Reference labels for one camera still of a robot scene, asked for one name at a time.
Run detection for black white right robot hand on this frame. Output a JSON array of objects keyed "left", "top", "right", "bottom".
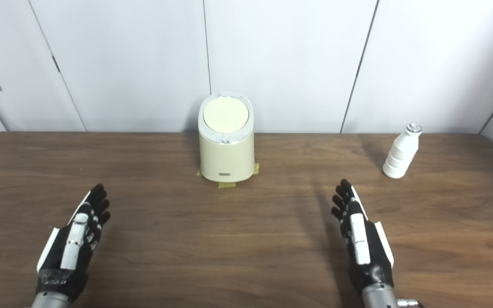
[{"left": 331, "top": 179, "right": 395, "bottom": 295}]

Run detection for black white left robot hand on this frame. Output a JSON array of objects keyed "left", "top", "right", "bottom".
[{"left": 36, "top": 184, "right": 111, "bottom": 303}]

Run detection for cream-colored round bin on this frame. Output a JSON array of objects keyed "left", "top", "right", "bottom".
[{"left": 198, "top": 92, "right": 255, "bottom": 183}]

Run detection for small white plastic bottle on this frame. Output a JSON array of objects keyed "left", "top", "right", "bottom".
[{"left": 383, "top": 123, "right": 422, "bottom": 179}]

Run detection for cream round bin lid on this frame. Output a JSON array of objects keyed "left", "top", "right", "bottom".
[{"left": 203, "top": 97, "right": 249, "bottom": 133}]

